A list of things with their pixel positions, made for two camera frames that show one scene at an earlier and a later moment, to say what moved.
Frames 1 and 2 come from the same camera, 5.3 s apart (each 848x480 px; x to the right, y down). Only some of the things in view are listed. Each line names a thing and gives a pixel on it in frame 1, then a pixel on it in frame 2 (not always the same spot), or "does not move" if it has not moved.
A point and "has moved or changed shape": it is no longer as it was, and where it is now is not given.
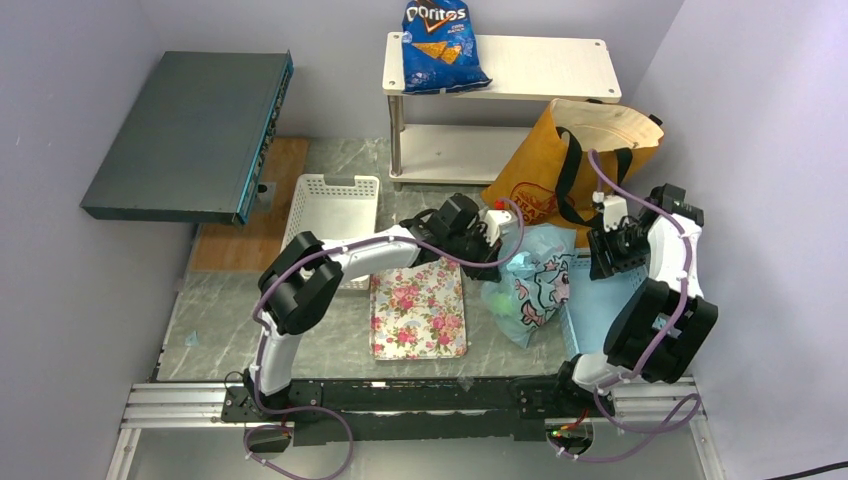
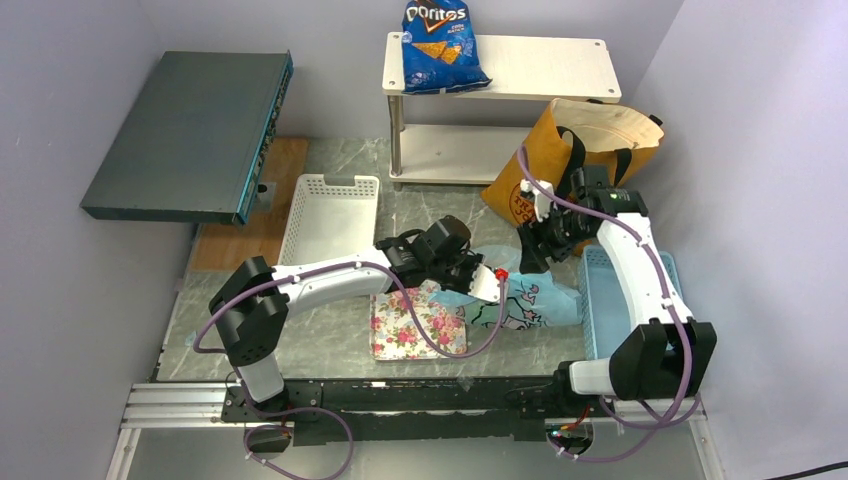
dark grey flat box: x=194 y=147 does not move
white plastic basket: x=331 y=212 does not move
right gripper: x=601 y=241 → x=533 y=257
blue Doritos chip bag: x=440 y=49 does not move
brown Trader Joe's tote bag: x=575 y=151 does not move
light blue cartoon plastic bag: x=532 y=287 has moved or changed shape
